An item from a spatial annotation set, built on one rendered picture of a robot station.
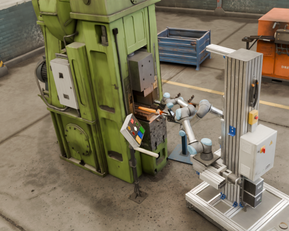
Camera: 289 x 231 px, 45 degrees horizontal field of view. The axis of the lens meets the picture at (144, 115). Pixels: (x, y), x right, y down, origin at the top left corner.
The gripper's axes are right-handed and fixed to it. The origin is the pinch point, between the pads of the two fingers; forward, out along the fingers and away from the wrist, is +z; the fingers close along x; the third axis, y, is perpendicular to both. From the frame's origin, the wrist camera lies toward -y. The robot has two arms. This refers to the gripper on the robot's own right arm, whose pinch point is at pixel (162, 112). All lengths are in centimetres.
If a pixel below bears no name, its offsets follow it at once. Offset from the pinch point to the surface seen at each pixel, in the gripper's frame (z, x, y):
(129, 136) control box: -3, -72, -8
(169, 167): 8, 12, 102
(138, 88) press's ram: 19.7, -17.0, -39.7
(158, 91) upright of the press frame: 32, 40, -6
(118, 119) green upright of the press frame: 38, -44, -5
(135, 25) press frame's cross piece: 29, 4, -111
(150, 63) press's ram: 16, 7, -64
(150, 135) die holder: 11.7, -15.9, 29.8
